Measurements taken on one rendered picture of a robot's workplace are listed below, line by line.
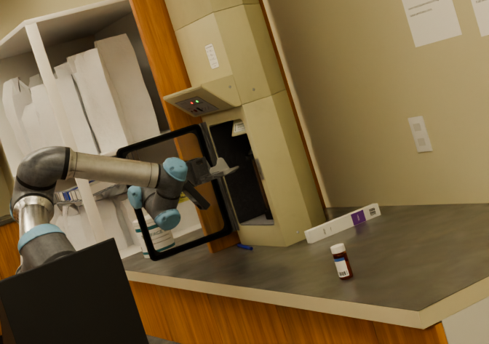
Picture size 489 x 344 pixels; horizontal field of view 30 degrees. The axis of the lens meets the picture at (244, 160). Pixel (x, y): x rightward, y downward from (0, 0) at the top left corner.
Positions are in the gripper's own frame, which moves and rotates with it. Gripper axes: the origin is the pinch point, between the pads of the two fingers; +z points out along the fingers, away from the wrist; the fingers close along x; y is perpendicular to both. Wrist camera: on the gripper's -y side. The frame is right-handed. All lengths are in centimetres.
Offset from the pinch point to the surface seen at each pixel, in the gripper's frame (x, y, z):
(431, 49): -58, 19, 46
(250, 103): -16.0, 19.0, 6.2
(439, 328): -120, -33, -23
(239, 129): -4.8, 11.9, 5.5
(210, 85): -16.0, 28.2, -5.2
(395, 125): -31, -2, 46
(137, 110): 122, 28, 23
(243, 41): -16.0, 38.4, 10.3
